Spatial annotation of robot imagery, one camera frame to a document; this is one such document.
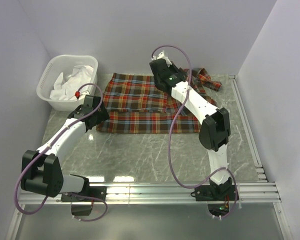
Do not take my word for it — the red brown plaid shirt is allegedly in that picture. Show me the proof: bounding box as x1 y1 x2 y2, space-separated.
95 67 223 135

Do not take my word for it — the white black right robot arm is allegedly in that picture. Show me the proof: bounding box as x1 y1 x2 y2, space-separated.
149 58 236 201

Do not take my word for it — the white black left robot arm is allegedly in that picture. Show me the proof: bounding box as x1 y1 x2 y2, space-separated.
20 95 110 201

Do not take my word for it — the white crumpled shirt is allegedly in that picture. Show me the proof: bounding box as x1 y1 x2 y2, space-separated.
49 65 94 101

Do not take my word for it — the white plastic laundry basket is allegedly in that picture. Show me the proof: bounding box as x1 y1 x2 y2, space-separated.
36 55 99 112

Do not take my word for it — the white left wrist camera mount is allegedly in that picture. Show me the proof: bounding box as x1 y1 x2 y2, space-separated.
74 91 90 101

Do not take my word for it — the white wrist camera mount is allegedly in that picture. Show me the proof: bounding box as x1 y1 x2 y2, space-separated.
74 91 90 101
151 50 172 67

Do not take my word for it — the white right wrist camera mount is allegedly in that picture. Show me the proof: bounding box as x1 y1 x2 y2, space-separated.
151 50 172 67

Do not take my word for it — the aluminium right side rail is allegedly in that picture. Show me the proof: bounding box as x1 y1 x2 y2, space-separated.
229 75 268 183

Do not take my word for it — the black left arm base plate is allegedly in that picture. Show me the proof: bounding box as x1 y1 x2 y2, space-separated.
60 186 107 203

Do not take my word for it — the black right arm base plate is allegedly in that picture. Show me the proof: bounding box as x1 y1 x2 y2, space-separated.
190 183 239 202

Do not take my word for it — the aluminium mounting rail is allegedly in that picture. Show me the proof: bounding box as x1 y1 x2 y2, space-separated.
16 181 282 205

